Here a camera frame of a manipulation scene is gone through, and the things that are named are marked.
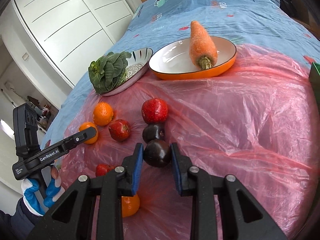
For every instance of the pink plastic sheet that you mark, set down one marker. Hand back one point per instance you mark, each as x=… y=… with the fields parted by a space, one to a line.
x=283 y=179

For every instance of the orange mandarin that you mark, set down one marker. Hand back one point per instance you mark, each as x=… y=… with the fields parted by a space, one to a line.
x=91 y=132
x=130 y=205
x=103 y=114

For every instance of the dark purple plum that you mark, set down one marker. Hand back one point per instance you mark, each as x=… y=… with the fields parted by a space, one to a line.
x=157 y=153
x=153 y=132

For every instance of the green leafy vegetable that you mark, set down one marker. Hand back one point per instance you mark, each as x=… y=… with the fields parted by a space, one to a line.
x=109 y=71

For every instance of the green rectangular tray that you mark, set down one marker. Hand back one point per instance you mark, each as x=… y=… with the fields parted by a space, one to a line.
x=314 y=77

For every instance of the white wardrobe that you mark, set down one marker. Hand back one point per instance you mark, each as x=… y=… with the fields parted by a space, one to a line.
x=73 y=33

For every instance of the small red apple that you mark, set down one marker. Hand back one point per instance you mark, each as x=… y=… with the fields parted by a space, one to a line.
x=103 y=169
x=119 y=130
x=154 y=111

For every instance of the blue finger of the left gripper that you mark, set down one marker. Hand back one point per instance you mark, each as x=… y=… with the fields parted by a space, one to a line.
x=73 y=141

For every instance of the orange carrot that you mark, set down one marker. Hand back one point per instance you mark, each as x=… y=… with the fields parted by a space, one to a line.
x=202 y=49

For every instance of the left blue white gloved hand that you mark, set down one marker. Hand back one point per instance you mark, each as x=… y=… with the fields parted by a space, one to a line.
x=32 y=197

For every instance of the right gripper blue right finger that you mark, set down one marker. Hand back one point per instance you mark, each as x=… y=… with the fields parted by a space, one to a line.
x=176 y=166

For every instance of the striped patterned bowl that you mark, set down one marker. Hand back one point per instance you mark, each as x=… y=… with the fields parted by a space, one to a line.
x=138 y=65

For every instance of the blue cartoon bed sheet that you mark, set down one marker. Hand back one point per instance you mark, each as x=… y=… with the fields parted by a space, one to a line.
x=212 y=12

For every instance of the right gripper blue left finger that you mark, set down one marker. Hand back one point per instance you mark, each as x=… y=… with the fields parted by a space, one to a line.
x=136 y=167

